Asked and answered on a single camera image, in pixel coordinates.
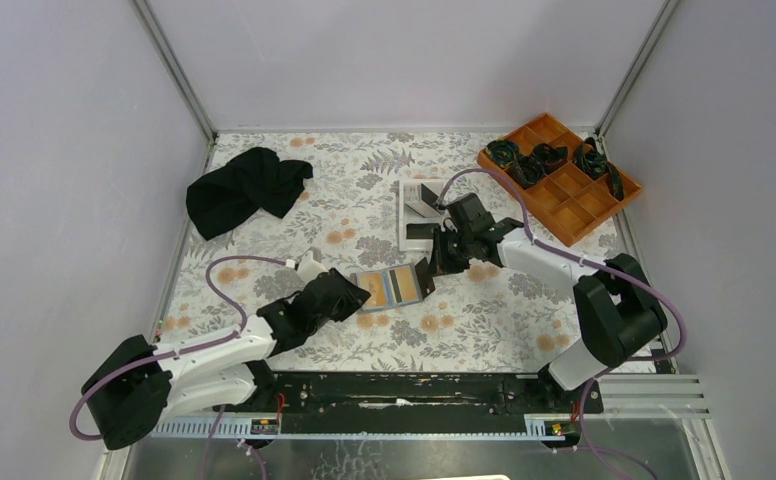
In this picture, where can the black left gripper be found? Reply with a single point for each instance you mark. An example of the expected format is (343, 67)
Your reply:
(353, 300)

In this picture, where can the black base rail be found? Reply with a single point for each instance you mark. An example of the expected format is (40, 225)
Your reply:
(349, 403)

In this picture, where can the green yellow rolled tie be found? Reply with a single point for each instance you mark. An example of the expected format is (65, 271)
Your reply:
(503, 152)

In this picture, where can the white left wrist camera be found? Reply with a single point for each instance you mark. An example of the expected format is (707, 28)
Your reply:
(309, 266)

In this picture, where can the orange wooden divider tray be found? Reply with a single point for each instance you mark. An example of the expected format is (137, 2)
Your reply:
(566, 202)

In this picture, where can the black orange rolled tie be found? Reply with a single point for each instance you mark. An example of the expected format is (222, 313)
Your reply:
(595, 164)

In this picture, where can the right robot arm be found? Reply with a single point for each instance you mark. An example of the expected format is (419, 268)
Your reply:
(616, 315)

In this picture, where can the black cloth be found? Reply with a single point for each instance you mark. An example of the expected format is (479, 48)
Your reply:
(256, 179)

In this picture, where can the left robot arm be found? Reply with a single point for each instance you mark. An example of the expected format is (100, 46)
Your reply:
(141, 385)

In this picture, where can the floral table mat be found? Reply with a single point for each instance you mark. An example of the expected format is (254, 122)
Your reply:
(484, 319)

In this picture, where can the stack of cards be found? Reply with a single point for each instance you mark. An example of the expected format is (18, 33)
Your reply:
(420, 199)

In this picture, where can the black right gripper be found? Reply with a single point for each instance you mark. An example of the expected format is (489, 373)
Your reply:
(440, 264)

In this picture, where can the dark blue rolled tie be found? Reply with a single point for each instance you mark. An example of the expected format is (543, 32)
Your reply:
(529, 170)

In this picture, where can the white plastic card box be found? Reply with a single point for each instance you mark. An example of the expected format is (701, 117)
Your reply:
(406, 216)

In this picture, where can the grey blue card holder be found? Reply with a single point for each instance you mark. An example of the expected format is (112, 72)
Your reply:
(424, 278)

